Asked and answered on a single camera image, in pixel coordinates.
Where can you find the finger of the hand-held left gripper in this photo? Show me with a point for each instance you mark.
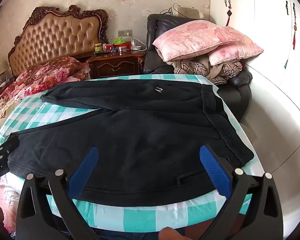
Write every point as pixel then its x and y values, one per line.
pixel 11 145

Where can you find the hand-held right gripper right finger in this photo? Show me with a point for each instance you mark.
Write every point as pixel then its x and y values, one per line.
pixel 215 170

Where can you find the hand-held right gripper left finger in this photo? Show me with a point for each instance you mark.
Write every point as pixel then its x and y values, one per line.
pixel 83 170

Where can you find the black pants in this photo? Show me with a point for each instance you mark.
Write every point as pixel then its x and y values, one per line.
pixel 130 135

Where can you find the person's right hand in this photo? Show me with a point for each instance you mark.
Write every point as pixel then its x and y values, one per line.
pixel 171 233

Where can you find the teal checked cloth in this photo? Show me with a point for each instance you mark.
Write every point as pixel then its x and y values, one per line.
pixel 52 112

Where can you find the red floral blanket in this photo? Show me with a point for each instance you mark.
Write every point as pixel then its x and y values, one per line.
pixel 45 72

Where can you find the brown plaid blanket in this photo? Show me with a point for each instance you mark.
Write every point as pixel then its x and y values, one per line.
pixel 202 67

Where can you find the dark wooden nightstand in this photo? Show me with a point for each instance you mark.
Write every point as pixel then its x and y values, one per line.
pixel 115 65

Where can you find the tufted leather bed headboard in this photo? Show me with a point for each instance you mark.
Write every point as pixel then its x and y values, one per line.
pixel 57 37

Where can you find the small pink floral pillow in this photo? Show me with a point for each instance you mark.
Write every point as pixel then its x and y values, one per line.
pixel 237 51

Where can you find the yellow jar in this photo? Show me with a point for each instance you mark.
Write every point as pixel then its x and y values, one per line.
pixel 98 47

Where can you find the red box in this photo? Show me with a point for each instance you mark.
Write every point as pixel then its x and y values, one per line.
pixel 109 47

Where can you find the round metal tin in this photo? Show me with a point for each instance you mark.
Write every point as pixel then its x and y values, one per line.
pixel 122 48

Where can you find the green tissue pack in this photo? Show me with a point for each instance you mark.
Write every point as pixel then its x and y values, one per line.
pixel 118 40

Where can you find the large pink floral pillow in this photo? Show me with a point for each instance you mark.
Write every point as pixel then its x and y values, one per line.
pixel 197 36

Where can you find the black leather armchair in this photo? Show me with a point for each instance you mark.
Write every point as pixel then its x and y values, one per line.
pixel 155 42

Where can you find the white wardrobe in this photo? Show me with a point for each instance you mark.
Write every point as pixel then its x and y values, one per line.
pixel 260 30

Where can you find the red hanging tassel ornament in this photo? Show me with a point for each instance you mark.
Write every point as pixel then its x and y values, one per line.
pixel 294 36
pixel 229 15

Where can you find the beige bag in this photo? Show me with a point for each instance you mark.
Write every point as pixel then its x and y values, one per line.
pixel 187 11

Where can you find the wall socket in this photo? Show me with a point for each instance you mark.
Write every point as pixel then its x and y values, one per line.
pixel 125 32

